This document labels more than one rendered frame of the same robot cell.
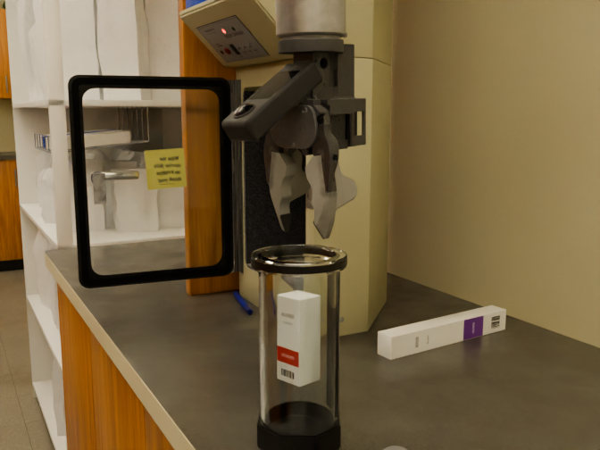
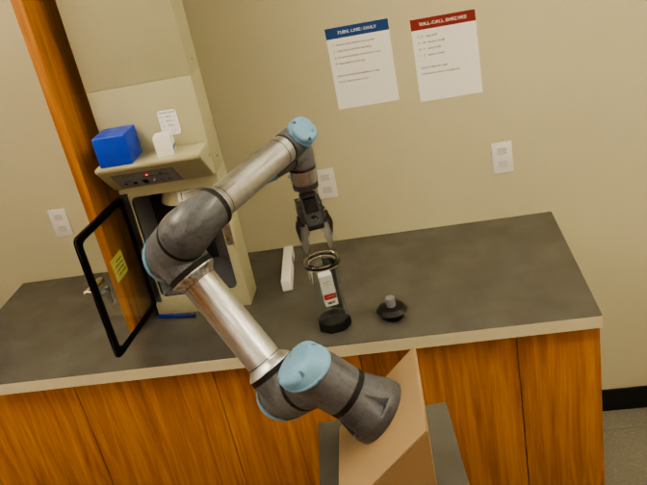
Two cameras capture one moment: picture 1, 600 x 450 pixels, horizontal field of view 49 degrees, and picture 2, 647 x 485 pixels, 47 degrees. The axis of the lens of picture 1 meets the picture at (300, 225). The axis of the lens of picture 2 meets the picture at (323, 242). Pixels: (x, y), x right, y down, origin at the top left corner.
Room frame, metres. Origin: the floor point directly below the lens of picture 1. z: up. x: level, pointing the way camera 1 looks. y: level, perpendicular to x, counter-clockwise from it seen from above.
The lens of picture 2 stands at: (-0.45, 1.50, 2.11)
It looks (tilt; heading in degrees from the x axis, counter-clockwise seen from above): 25 degrees down; 308
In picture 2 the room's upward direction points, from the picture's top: 12 degrees counter-clockwise
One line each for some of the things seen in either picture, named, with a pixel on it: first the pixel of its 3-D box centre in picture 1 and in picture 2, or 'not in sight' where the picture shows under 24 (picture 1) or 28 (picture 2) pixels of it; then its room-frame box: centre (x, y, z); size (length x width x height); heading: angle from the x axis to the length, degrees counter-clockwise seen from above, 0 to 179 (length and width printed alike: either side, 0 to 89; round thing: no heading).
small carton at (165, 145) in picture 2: not in sight; (164, 143); (1.15, 0.08, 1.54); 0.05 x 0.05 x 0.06; 36
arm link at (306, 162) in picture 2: not in sight; (297, 149); (0.74, -0.01, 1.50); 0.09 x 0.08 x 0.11; 82
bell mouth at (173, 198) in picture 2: not in sight; (186, 187); (1.25, -0.05, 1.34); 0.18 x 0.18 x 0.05
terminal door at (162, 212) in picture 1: (155, 181); (118, 276); (1.29, 0.28, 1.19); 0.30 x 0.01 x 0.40; 112
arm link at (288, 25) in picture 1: (308, 21); (302, 176); (0.74, -0.01, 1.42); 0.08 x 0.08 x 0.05
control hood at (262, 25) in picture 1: (240, 31); (156, 171); (1.19, 0.10, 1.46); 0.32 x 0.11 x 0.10; 28
